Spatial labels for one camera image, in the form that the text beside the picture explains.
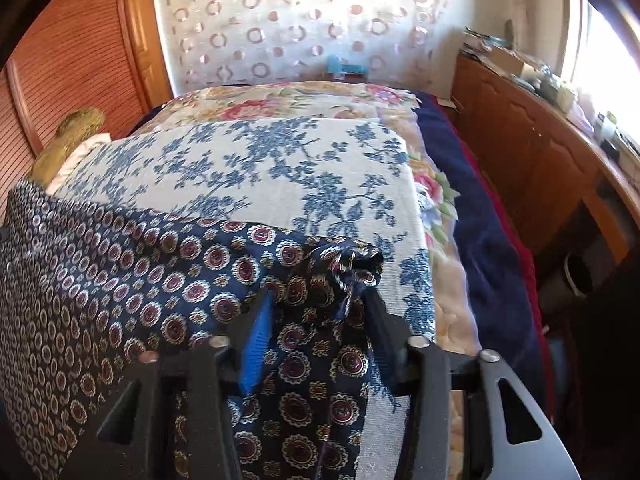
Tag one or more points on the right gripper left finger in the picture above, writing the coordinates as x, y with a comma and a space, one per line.
132, 436

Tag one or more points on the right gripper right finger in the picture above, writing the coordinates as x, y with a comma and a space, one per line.
506, 435

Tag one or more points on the navy patterned silk garment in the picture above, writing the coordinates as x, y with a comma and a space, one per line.
87, 288

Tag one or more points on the pink floral blanket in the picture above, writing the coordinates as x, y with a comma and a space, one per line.
350, 105

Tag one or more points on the navy blue bedspread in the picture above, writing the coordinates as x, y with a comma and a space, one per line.
499, 268

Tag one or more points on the wooden dresser cabinet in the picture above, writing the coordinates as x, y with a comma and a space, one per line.
541, 166

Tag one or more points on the blue floral white sheet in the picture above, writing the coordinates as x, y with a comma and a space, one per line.
324, 413

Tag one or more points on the gold brown patterned pillow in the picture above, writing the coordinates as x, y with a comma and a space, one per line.
75, 128

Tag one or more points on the cardboard box on dresser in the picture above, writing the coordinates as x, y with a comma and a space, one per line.
511, 63

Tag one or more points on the teal item on box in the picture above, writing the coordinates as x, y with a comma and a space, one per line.
340, 69

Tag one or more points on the wooden wardrobe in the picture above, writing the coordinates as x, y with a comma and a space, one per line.
58, 56

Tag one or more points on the sheer circle pattern curtain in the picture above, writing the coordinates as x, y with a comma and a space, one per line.
210, 43

